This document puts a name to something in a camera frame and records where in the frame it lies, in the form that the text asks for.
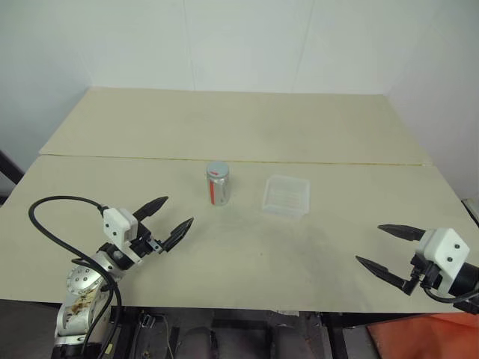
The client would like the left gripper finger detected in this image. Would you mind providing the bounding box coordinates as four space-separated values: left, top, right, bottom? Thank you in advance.
160 216 195 254
132 194 170 223

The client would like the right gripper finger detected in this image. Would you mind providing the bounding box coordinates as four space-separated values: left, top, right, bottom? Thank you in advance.
376 224 427 243
355 255 417 297

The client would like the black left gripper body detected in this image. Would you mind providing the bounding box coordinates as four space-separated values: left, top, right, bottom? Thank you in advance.
129 221 166 260

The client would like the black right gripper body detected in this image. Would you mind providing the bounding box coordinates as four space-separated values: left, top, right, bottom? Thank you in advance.
409 251 443 298

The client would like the silver red can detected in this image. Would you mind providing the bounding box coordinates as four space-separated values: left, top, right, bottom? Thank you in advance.
205 171 231 207

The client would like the clear plastic container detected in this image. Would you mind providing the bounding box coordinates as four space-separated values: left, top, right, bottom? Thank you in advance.
260 174 312 221

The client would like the orange sheet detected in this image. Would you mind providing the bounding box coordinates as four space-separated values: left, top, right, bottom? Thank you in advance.
365 311 479 359

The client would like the dark rounded shape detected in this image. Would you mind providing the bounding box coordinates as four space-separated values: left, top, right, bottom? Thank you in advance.
178 324 215 359
269 323 305 359

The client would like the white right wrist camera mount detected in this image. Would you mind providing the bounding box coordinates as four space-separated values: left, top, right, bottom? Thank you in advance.
416 227 471 297

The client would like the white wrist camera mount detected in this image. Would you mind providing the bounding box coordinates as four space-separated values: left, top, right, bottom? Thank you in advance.
416 227 471 297
102 206 145 267

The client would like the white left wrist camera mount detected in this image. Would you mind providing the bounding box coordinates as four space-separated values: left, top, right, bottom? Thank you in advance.
102 206 145 267

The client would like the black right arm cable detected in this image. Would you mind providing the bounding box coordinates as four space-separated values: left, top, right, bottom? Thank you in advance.
421 282 479 316

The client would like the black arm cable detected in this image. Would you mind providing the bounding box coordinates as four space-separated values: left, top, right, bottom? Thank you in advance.
421 282 479 316
28 194 123 359

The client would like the black table frame bar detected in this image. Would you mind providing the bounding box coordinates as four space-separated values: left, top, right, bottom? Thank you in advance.
320 312 351 359

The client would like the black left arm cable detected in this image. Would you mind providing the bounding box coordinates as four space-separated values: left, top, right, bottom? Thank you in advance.
28 194 123 359

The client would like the dark frame beside table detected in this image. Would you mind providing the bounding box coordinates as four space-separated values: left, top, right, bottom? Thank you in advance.
0 148 26 206

